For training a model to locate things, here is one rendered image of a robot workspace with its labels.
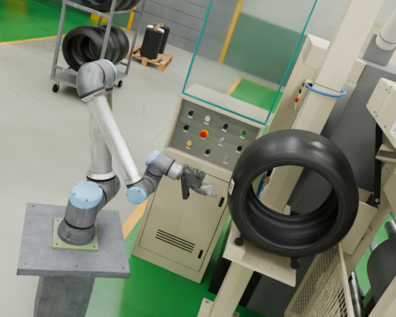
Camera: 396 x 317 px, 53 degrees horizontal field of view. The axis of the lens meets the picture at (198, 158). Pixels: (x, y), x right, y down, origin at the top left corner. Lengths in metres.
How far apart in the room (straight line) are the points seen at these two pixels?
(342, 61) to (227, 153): 0.93
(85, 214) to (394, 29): 1.88
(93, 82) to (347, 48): 1.15
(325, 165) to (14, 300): 1.88
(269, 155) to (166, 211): 1.22
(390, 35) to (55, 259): 2.09
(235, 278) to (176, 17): 9.36
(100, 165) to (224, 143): 0.85
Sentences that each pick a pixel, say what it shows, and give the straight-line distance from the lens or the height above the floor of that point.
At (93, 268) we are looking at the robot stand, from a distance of 1.99.
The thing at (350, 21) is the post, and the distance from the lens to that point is 2.01.
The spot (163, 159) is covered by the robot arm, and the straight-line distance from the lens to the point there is 1.91.
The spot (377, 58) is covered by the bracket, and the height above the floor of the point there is 1.83.
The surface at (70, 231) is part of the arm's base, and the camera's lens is 2.05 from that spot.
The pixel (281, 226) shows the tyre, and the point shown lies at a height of 0.94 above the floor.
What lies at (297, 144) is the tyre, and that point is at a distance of 1.73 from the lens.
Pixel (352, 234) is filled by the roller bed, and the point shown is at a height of 1.01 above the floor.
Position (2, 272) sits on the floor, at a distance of 2.80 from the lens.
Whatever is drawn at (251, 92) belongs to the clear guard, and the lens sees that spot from 2.40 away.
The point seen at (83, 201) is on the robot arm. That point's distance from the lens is 1.94.
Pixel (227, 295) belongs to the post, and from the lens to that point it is 2.61.
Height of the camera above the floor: 1.94
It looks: 24 degrees down
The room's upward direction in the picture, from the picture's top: 19 degrees clockwise
